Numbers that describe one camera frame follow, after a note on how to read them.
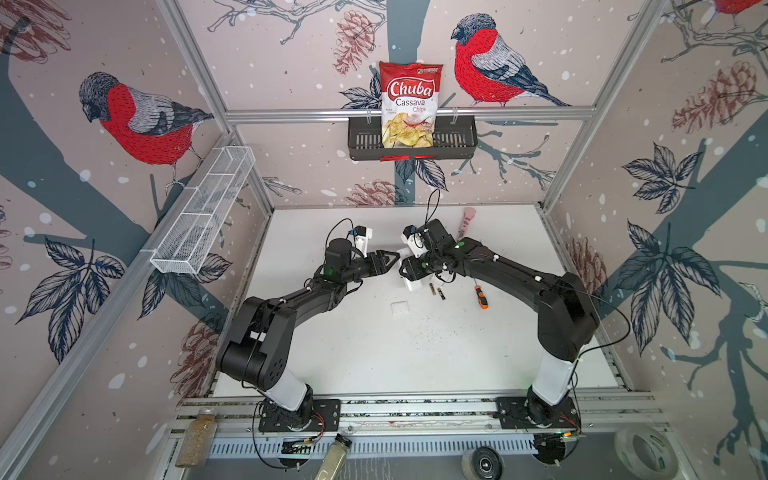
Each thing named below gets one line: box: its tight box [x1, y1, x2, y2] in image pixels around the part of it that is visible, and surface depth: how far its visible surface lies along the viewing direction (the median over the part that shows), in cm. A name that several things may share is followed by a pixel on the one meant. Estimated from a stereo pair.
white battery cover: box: [390, 300, 411, 314], surface depth 94 cm
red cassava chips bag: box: [379, 61, 443, 149], surface depth 86 cm
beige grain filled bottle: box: [315, 433, 353, 480], surface depth 66 cm
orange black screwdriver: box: [474, 285, 489, 310], surface depth 94 cm
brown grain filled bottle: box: [175, 408, 217, 468], surface depth 69 cm
